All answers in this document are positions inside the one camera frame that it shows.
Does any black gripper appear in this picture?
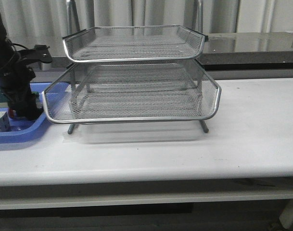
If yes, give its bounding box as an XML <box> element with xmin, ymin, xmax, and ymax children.
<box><xmin>0</xmin><ymin>44</ymin><xmax>52</xmax><ymax>120</ymax></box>

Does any red emergency stop button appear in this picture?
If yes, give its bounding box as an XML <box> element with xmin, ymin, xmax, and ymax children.
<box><xmin>7</xmin><ymin>108</ymin><xmax>26</xmax><ymax>120</ymax></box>

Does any silver mesh tray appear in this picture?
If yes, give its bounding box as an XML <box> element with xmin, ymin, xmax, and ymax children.
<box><xmin>42</xmin><ymin>60</ymin><xmax>221</xmax><ymax>124</ymax></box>
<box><xmin>63</xmin><ymin>25</ymin><xmax>208</xmax><ymax>63</ymax></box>
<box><xmin>70</xmin><ymin>81</ymin><xmax>202</xmax><ymax>120</ymax></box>

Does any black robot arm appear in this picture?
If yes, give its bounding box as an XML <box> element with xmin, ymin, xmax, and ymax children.
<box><xmin>0</xmin><ymin>13</ymin><xmax>52</xmax><ymax>120</ymax></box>

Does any green terminal block component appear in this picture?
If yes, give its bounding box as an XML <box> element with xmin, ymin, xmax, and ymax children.
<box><xmin>0</xmin><ymin>89</ymin><xmax>41</xmax><ymax>103</ymax></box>

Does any white grey electrical block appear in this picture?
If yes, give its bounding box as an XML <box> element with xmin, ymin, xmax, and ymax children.
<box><xmin>0</xmin><ymin>111</ymin><xmax>11</xmax><ymax>132</ymax></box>

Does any dark grey back counter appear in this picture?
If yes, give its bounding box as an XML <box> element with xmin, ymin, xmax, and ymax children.
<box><xmin>0</xmin><ymin>32</ymin><xmax>293</xmax><ymax>72</ymax></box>

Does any white table leg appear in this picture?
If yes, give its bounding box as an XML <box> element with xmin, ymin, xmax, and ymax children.
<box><xmin>279</xmin><ymin>199</ymin><xmax>293</xmax><ymax>229</ymax></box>

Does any silver rack wire frame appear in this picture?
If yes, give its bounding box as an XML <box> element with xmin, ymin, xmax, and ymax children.
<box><xmin>65</xmin><ymin>0</ymin><xmax>209</xmax><ymax>135</ymax></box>

